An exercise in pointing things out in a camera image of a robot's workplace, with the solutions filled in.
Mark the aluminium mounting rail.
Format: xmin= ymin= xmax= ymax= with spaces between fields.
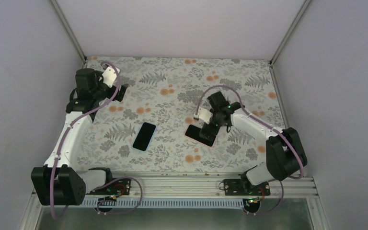
xmin=31 ymin=176 xmax=319 ymax=199

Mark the black phone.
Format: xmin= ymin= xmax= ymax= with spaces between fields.
xmin=184 ymin=125 xmax=207 ymax=146
xmin=132 ymin=122 xmax=156 ymax=151

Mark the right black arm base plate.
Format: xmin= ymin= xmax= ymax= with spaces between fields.
xmin=222 ymin=179 xmax=271 ymax=196

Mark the floral patterned table mat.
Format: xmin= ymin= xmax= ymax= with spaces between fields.
xmin=77 ymin=57 xmax=284 ymax=173

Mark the black phone in blue case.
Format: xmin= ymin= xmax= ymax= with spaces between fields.
xmin=132 ymin=122 xmax=156 ymax=151

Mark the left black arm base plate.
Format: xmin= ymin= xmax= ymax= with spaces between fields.
xmin=89 ymin=179 xmax=131 ymax=196

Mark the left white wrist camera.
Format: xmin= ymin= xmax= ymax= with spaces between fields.
xmin=102 ymin=66 xmax=120 ymax=88

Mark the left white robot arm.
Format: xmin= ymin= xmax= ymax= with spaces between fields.
xmin=31 ymin=66 xmax=127 ymax=206

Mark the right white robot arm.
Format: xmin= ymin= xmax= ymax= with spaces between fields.
xmin=194 ymin=92 xmax=308 ymax=195

